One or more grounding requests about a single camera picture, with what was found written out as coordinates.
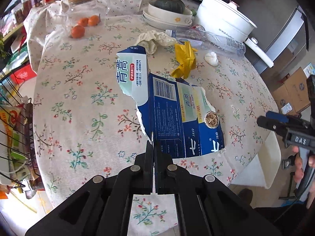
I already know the stack of white bowls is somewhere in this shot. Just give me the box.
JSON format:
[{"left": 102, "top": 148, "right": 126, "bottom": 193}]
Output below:
[{"left": 143, "top": 7, "right": 193, "bottom": 31}]

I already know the torn blue white cardboard box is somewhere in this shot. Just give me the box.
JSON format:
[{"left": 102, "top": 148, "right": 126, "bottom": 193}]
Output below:
[{"left": 116, "top": 45, "right": 225, "bottom": 158}]

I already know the white electric cooking pot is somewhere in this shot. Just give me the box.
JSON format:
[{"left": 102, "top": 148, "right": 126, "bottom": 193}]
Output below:
[{"left": 197, "top": 0, "right": 274, "bottom": 68}]

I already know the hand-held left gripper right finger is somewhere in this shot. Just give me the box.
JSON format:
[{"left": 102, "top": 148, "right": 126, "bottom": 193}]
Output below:
[{"left": 155, "top": 141, "right": 283, "bottom": 236}]

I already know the dark red jar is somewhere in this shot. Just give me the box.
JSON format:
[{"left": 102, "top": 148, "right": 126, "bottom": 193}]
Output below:
[{"left": 21, "top": 0, "right": 42, "bottom": 13}]

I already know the person's right hand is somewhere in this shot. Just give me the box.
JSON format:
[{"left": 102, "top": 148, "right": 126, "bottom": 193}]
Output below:
[{"left": 292, "top": 146, "right": 315, "bottom": 181}]

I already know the brown cardboard box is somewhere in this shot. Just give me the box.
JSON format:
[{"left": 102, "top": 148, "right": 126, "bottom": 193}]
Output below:
[
  {"left": 272, "top": 84, "right": 299, "bottom": 115},
  {"left": 283, "top": 66, "right": 312, "bottom": 113}
]

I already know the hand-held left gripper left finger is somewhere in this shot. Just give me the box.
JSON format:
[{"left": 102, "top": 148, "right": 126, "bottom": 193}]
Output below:
[{"left": 25, "top": 140, "right": 154, "bottom": 236}]

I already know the crumpled beige paper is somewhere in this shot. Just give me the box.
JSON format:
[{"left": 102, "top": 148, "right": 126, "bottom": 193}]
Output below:
[{"left": 136, "top": 30, "right": 176, "bottom": 54}]

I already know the white tissue ball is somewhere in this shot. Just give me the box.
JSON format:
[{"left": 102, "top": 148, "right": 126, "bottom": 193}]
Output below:
[{"left": 205, "top": 52, "right": 219, "bottom": 66}]

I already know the dark green pumpkin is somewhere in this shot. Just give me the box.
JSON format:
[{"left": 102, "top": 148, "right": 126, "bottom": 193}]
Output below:
[{"left": 154, "top": 0, "right": 185, "bottom": 14}]

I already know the yellow crumpled wrapper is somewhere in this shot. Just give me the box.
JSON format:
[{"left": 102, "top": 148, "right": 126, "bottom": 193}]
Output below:
[{"left": 171, "top": 42, "right": 198, "bottom": 79}]

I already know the clear plastic bottle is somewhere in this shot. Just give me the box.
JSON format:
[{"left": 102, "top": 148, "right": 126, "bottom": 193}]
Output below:
[{"left": 165, "top": 29, "right": 246, "bottom": 56}]

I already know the cream ceramic bowl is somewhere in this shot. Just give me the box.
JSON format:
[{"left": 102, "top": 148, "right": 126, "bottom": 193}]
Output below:
[{"left": 148, "top": 1, "right": 194, "bottom": 26}]

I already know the red box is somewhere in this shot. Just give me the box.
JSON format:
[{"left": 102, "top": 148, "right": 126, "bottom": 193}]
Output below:
[{"left": 11, "top": 69, "right": 37, "bottom": 84}]

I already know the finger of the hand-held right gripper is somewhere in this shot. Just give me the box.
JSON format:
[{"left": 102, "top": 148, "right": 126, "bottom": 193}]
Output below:
[
  {"left": 267, "top": 111, "right": 289, "bottom": 123},
  {"left": 257, "top": 116, "right": 287, "bottom": 132}
]

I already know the black wire rack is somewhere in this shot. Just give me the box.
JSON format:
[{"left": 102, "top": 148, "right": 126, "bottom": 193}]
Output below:
[{"left": 0, "top": 66, "right": 37, "bottom": 190}]

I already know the white plastic stool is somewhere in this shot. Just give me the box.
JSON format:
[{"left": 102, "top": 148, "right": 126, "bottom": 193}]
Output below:
[{"left": 229, "top": 141, "right": 282, "bottom": 190}]

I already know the grey refrigerator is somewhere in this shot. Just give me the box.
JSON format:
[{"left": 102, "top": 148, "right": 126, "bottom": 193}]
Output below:
[{"left": 246, "top": 0, "right": 311, "bottom": 74}]

